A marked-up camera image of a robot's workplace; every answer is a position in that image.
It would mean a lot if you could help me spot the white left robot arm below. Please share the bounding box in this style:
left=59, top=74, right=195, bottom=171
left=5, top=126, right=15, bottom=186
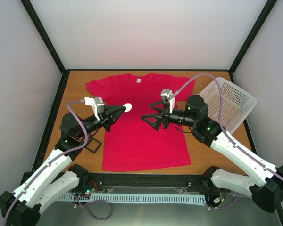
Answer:
left=0, top=104, right=132, bottom=226

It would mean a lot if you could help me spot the red t-shirt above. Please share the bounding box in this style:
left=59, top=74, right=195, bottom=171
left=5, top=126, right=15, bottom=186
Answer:
left=86, top=73, right=191, bottom=172

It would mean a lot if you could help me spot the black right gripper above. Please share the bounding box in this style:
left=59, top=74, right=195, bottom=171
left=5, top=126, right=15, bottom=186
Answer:
left=141, top=100, right=196, bottom=131

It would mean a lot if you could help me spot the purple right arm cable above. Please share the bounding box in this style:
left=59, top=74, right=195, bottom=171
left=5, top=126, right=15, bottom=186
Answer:
left=172, top=72, right=283, bottom=210

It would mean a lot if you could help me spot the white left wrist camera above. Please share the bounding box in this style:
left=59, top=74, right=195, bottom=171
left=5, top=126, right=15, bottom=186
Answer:
left=84, top=97, right=104, bottom=120

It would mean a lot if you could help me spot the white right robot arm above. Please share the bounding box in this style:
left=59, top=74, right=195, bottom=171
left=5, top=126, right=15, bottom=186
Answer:
left=142, top=95, right=283, bottom=213

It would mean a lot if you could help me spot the black aluminium frame rail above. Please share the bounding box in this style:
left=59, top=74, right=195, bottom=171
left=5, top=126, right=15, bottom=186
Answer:
left=21, top=172, right=274, bottom=196

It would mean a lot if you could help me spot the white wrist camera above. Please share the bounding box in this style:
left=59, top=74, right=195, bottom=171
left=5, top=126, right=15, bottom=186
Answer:
left=160, top=89, right=175, bottom=113
left=84, top=97, right=104, bottom=120

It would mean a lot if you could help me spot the light blue cable duct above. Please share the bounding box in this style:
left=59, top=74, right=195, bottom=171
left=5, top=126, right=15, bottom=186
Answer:
left=58, top=193, right=207, bottom=205

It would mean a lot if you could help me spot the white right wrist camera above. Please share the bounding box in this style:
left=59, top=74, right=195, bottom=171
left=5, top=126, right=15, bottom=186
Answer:
left=160, top=89, right=175, bottom=113

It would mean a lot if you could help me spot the white perforated plastic basket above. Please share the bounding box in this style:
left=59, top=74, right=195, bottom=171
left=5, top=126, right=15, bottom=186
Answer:
left=200, top=77, right=257, bottom=134

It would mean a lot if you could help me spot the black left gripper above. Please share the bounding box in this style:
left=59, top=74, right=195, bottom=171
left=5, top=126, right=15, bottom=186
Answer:
left=77, top=105, right=126, bottom=138

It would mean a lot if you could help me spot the round white brooch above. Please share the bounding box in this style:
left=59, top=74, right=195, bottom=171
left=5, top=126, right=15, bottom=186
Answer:
left=123, top=103, right=132, bottom=113

